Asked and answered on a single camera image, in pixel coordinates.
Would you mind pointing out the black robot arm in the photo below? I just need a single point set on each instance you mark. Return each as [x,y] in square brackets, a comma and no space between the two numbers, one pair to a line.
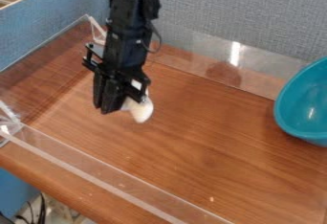
[132,16]

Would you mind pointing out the clear acrylic left barrier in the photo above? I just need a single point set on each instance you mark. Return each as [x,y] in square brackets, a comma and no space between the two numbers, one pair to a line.
[35,82]

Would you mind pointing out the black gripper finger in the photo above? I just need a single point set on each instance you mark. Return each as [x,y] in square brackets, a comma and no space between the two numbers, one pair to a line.
[114,95]
[98,88]

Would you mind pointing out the white brown mushroom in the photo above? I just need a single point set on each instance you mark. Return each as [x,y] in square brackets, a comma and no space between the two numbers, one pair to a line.
[141,110]

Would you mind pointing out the clear acrylic corner bracket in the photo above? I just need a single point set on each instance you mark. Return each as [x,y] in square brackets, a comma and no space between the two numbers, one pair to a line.
[98,31]

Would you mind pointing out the clear acrylic front barrier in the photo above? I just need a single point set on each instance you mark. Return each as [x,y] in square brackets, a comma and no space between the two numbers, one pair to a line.
[154,200]

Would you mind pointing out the clear acrylic front bracket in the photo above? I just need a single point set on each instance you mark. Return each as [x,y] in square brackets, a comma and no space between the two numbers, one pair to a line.
[10,120]

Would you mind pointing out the blue plastic bowl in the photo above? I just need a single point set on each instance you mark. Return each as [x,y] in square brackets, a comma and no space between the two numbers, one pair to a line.
[301,105]

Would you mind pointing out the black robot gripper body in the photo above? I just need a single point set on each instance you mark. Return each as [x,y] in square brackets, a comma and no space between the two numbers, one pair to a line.
[121,59]

